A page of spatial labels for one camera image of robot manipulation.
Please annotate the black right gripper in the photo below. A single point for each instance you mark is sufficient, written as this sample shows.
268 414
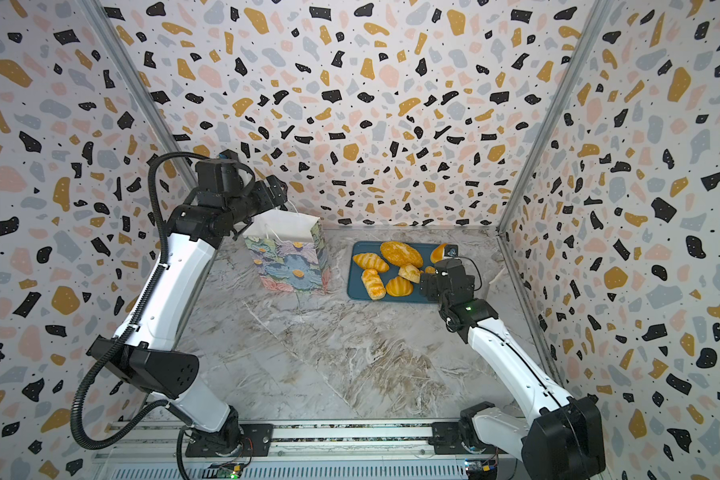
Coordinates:
435 285

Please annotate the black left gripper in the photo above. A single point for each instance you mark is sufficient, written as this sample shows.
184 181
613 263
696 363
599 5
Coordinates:
263 189

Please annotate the pale muffin bread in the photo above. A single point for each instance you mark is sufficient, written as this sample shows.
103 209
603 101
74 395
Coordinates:
411 273

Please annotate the floral paper gift bag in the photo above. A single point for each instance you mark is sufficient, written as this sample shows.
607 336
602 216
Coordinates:
288 250

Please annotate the braided yellow pastry bread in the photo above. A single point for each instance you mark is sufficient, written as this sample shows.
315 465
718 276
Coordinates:
373 284

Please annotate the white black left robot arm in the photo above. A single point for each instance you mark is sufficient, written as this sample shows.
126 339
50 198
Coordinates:
143 350

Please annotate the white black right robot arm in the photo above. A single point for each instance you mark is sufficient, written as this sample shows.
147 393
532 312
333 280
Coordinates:
557 436

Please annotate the shell shaped orange bread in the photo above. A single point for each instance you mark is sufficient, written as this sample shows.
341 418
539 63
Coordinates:
399 287

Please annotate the large oval seeded bread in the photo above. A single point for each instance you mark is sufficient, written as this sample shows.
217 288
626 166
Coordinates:
401 254

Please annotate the striped croissant bread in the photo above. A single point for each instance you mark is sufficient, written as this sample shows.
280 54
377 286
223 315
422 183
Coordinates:
371 261

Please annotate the small round orange bun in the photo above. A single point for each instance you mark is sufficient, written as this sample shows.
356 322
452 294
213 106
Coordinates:
438 254

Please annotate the teal rectangular tray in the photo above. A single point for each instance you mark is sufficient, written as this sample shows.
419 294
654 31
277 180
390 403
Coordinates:
355 288

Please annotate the circuit board right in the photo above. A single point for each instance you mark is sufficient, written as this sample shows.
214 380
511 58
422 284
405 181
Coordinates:
483 469

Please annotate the green circuit board left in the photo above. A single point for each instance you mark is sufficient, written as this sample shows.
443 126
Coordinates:
229 471

